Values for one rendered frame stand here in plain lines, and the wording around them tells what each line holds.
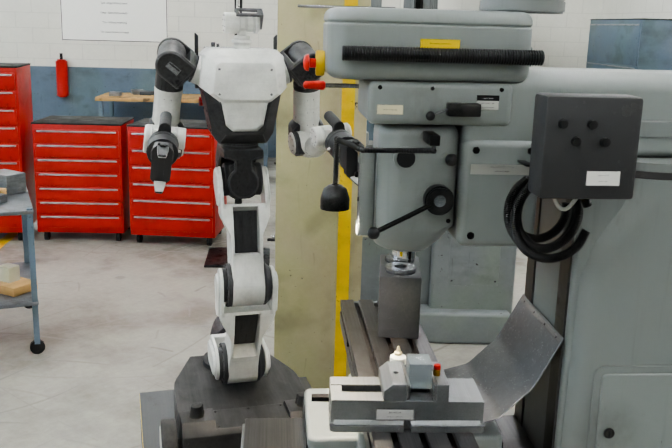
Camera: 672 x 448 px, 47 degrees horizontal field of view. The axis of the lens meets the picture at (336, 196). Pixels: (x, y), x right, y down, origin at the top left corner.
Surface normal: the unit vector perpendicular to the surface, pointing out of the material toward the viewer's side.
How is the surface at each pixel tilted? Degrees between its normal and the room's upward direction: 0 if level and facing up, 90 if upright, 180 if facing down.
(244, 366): 106
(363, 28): 90
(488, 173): 90
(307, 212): 90
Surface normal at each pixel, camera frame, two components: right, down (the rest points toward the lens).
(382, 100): 0.07, 0.22
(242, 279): 0.26, -0.20
